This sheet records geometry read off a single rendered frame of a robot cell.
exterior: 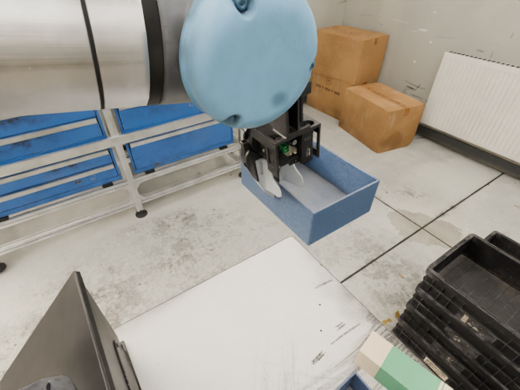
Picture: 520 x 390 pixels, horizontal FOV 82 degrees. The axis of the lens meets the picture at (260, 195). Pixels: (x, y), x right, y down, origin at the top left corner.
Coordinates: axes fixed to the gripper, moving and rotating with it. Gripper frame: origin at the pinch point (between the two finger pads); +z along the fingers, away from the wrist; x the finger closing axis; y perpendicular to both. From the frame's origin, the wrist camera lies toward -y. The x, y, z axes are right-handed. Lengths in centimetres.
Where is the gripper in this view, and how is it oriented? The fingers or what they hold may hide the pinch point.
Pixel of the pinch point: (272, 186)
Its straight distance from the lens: 50.3
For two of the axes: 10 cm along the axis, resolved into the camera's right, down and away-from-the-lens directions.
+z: 1.0, 7.2, 6.8
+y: 5.4, 5.4, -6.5
